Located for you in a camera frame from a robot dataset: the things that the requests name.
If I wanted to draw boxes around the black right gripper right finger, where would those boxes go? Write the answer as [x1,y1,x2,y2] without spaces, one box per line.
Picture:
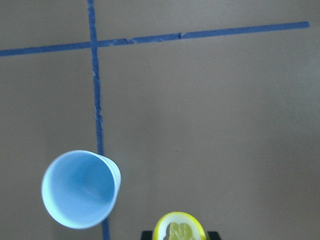
[207,231,222,240]

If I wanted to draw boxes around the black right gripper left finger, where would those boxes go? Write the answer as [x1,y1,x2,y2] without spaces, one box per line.
[141,230,154,240]

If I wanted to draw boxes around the lemon half slice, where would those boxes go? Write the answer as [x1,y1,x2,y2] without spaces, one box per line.
[152,211,210,240]

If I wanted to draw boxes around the light blue plastic cup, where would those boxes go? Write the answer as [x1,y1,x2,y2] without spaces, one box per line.
[41,150,121,229]

